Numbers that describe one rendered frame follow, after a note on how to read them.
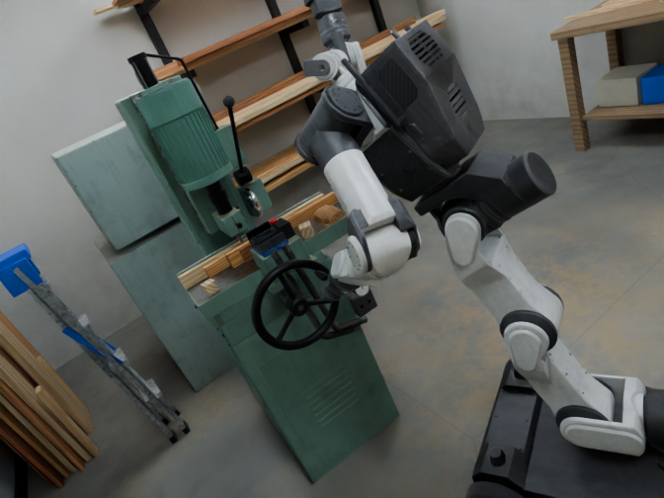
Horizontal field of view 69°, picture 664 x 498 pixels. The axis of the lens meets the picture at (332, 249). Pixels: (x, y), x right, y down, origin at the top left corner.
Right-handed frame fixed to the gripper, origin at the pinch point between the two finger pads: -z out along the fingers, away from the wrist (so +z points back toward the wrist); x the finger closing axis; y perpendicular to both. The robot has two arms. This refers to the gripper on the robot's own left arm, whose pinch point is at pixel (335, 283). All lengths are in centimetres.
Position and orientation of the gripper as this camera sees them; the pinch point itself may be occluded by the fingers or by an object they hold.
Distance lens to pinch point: 142.9
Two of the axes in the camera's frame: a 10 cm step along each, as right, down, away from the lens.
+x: 4.8, -8.2, 3.0
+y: -8.5, -5.2, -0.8
